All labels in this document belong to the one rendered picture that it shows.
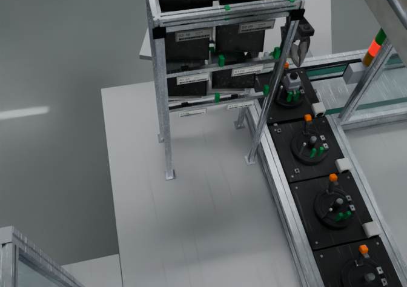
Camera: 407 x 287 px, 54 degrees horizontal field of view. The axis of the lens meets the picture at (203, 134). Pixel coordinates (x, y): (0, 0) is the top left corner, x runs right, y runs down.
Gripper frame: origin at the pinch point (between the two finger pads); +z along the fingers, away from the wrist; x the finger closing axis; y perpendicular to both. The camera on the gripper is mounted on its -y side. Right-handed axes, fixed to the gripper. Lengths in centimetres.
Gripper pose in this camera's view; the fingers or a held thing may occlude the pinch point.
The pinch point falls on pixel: (299, 63)
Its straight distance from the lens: 151.6
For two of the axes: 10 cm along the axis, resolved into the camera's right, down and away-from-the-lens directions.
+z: 1.2, 9.5, 2.8
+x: -9.7, 1.7, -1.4
